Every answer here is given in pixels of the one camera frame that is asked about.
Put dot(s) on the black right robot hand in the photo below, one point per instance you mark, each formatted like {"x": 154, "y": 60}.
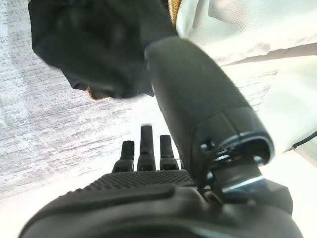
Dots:
{"x": 193, "y": 94}

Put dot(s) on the black garment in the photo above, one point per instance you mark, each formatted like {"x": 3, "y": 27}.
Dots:
{"x": 94, "y": 44}

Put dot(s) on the grey area rug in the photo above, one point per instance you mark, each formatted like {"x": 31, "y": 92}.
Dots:
{"x": 49, "y": 129}

